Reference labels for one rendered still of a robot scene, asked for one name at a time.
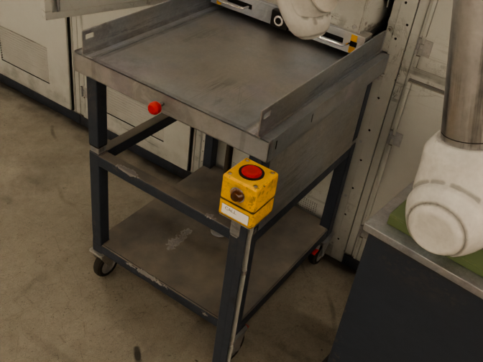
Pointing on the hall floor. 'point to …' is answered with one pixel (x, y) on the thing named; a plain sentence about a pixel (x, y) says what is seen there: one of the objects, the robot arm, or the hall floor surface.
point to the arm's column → (406, 313)
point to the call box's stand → (231, 291)
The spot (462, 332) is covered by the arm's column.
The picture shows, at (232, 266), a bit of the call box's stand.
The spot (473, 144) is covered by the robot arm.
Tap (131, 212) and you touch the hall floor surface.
